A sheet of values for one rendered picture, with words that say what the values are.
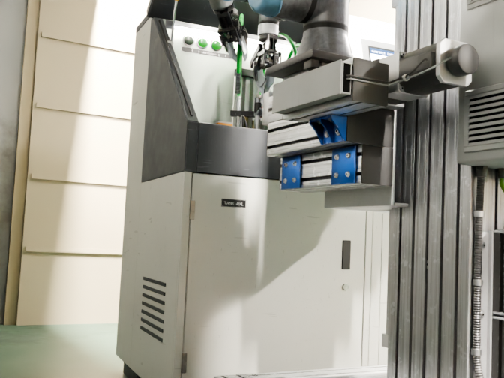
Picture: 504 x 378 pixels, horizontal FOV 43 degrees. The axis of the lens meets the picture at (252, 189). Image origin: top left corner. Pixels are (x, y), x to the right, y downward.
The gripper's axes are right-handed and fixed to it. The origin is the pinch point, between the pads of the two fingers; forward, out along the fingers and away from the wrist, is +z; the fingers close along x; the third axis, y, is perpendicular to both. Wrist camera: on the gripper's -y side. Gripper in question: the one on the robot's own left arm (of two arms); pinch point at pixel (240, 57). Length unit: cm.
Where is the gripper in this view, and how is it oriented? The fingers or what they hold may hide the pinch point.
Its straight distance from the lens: 229.2
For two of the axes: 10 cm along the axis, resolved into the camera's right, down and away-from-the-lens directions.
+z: 2.7, 7.7, 5.8
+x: 9.6, -1.9, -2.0
